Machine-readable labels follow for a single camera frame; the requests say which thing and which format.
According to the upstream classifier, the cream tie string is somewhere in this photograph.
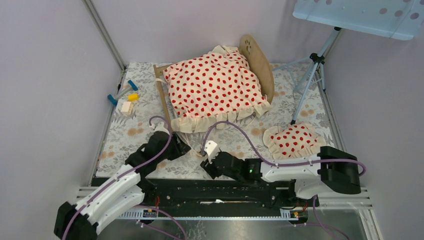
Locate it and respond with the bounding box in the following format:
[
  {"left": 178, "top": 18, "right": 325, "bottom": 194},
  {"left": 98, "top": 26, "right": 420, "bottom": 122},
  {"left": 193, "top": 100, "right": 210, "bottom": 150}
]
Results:
[{"left": 180, "top": 132, "right": 203, "bottom": 157}]

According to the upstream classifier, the large strawberry print cushion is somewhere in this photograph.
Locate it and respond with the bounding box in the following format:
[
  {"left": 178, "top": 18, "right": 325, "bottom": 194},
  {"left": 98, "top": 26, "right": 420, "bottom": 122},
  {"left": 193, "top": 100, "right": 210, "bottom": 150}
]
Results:
[{"left": 162, "top": 45, "right": 273, "bottom": 134}]

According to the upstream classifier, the wooden pet bed frame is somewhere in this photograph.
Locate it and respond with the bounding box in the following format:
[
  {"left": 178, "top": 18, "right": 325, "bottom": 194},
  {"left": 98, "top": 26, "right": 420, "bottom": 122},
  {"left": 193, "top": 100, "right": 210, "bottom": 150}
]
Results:
[{"left": 152, "top": 34, "right": 276, "bottom": 133}]

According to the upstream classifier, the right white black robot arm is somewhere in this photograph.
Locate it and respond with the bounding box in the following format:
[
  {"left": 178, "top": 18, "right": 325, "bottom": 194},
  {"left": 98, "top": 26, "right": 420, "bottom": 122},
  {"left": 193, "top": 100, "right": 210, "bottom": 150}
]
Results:
[{"left": 200, "top": 145, "right": 366, "bottom": 206}]

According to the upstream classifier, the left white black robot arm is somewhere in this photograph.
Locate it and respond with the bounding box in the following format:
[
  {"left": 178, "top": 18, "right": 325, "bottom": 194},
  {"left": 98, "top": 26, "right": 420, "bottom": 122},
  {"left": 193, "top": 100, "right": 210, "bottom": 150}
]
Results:
[{"left": 53, "top": 130, "right": 191, "bottom": 240}]

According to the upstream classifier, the beige wooden toy block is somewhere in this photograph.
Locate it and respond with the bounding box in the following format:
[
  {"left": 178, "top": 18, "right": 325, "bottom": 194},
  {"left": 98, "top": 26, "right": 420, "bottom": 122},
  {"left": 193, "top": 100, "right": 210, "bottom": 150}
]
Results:
[{"left": 120, "top": 101, "right": 133, "bottom": 116}]

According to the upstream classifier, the yellow toy block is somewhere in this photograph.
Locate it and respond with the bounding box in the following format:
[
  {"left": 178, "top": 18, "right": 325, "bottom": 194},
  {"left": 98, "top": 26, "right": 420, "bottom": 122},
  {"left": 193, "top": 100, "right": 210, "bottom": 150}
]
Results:
[{"left": 127, "top": 93, "right": 139, "bottom": 102}]

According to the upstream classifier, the small strawberry print pillow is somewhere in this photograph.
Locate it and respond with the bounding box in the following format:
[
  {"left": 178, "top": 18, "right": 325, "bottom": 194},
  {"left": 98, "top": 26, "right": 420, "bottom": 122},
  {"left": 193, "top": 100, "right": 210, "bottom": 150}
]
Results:
[{"left": 262, "top": 122, "right": 327, "bottom": 160}]

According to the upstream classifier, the floral table mat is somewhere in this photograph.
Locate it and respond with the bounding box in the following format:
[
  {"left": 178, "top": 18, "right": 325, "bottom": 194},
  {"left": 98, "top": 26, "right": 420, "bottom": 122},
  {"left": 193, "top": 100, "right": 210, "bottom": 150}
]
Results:
[{"left": 95, "top": 62, "right": 334, "bottom": 179}]

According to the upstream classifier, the grey tripod stand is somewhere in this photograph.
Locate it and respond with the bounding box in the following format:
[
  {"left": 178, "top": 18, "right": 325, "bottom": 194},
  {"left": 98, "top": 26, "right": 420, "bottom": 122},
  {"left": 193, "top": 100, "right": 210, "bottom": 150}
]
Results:
[{"left": 272, "top": 27, "right": 342, "bottom": 125}]

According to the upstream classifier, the light blue perforated tray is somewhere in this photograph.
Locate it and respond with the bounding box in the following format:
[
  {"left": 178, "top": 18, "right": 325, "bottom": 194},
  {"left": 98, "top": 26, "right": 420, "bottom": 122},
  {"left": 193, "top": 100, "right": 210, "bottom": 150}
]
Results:
[{"left": 293, "top": 0, "right": 424, "bottom": 41}]

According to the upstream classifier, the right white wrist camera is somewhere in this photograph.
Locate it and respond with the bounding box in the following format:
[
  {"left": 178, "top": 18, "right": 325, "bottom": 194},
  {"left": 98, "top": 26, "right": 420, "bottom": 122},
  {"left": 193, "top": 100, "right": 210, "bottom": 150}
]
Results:
[{"left": 203, "top": 140, "right": 221, "bottom": 164}]

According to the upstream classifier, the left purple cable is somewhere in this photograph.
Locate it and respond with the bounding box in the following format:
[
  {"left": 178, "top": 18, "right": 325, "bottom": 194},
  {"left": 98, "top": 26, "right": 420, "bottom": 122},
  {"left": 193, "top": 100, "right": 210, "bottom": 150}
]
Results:
[{"left": 61, "top": 115, "right": 188, "bottom": 240}]

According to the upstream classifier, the purple cable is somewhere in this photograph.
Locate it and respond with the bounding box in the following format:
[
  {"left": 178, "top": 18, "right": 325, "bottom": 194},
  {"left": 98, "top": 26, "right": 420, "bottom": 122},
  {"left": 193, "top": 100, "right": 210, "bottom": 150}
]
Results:
[
  {"left": 200, "top": 120, "right": 367, "bottom": 240},
  {"left": 61, "top": 115, "right": 188, "bottom": 240}
]

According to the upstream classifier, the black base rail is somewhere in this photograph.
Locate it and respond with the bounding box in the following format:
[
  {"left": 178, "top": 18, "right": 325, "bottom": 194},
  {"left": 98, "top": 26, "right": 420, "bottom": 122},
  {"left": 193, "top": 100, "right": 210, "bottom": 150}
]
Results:
[{"left": 91, "top": 177, "right": 321, "bottom": 220}]

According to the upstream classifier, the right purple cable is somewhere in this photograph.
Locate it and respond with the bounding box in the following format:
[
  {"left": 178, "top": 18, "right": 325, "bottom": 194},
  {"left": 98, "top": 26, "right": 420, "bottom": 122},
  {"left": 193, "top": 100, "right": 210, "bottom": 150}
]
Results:
[{"left": 200, "top": 120, "right": 367, "bottom": 240}]

